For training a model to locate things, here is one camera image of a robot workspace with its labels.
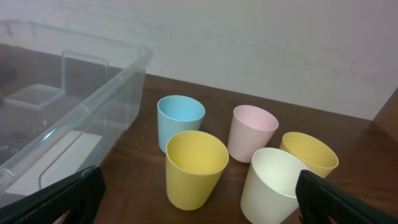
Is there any cream white cup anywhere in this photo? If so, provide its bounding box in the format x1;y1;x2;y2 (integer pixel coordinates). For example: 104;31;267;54
240;147;308;223

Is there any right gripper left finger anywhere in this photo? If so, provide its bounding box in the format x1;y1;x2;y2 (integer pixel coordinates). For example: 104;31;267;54
1;166;106;223

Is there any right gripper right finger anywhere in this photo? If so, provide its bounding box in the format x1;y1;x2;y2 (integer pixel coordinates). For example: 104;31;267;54
295;170;397;224

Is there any clear plastic storage bin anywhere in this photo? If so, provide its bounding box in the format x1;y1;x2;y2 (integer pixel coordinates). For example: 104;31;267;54
1;20;153;206

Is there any yellow cup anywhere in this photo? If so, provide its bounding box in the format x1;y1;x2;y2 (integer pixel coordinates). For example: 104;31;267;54
165;131;229;210
280;132;339;178

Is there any pink cup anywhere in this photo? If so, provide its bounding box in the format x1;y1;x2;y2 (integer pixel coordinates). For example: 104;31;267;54
228;105;279;163

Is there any light blue cup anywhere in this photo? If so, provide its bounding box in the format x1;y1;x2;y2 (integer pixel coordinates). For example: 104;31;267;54
157;95;206;152

